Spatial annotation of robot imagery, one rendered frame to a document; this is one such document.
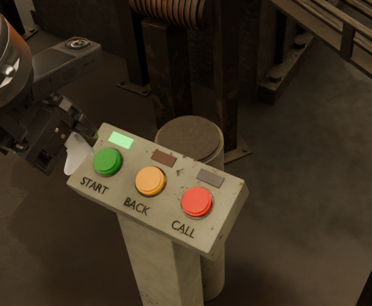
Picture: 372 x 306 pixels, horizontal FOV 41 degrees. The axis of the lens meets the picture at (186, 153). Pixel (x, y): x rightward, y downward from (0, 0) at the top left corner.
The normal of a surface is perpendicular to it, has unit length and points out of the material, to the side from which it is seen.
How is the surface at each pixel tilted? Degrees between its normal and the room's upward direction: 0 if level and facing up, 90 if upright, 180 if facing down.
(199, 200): 20
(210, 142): 0
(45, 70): 12
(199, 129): 0
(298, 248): 0
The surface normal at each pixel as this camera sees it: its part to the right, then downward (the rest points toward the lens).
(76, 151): 0.87, 0.37
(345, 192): -0.06, -0.66
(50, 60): 0.00, -0.80
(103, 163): -0.23, -0.40
